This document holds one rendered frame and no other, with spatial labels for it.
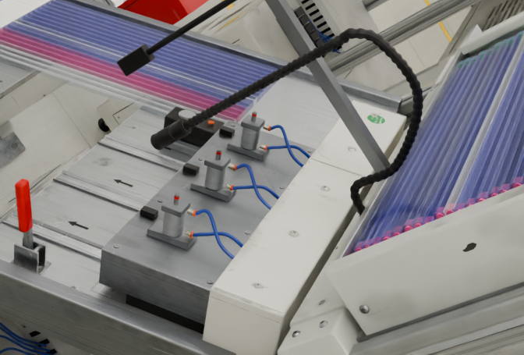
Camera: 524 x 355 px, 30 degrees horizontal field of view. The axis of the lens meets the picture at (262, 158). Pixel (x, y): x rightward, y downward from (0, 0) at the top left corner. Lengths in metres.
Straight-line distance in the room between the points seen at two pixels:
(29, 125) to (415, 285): 1.95
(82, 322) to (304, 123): 0.54
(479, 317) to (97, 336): 0.43
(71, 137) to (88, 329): 1.75
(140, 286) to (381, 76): 2.03
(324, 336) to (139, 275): 0.25
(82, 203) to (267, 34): 1.40
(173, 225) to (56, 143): 1.70
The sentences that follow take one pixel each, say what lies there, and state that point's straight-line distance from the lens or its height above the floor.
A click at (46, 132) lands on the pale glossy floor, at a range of 2.73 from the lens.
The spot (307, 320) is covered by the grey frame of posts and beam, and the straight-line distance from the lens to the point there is 0.94.
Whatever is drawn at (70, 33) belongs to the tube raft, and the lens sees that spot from 1.62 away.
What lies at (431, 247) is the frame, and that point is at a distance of 0.83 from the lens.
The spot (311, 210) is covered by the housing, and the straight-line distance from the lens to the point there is 1.13.
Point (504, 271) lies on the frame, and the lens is 0.83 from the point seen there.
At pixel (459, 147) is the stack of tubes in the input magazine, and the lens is 1.02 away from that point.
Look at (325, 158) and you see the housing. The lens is 1.23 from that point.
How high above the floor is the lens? 1.86
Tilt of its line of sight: 33 degrees down
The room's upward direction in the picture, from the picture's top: 63 degrees clockwise
